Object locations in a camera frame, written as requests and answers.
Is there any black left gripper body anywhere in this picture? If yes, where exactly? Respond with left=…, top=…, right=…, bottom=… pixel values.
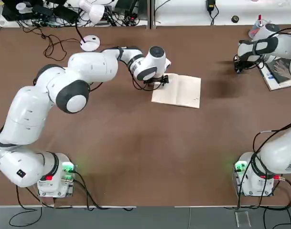
left=145, top=76, right=162, bottom=87

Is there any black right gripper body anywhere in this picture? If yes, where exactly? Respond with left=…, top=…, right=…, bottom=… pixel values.
left=233, top=54, right=248, bottom=69

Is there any white book blue print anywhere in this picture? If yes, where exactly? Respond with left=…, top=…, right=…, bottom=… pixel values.
left=260, top=63, right=291, bottom=92

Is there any translucent blue pen cup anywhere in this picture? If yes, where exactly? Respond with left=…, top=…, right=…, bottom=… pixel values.
left=248, top=20, right=268, bottom=41

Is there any dark book with hands cover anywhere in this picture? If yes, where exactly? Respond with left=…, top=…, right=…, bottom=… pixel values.
left=269, top=57, right=291, bottom=84

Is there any white desk lamp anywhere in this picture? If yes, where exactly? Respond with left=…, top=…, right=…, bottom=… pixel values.
left=75, top=0, right=106, bottom=52

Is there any metal floor outlet cover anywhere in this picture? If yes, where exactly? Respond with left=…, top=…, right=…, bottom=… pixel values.
left=234, top=210, right=251, bottom=228

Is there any white round puck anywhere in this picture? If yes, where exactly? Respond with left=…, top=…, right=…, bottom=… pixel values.
left=15, top=1, right=29, bottom=11

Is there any black laptop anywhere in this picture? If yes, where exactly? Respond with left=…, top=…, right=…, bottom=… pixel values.
left=1, top=0, right=44, bottom=22

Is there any aluminium frame post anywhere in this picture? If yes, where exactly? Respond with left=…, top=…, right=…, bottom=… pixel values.
left=146, top=0, right=157, bottom=30

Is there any black lamp cable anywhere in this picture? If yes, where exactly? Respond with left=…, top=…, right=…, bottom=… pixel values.
left=41, top=28, right=83, bottom=64

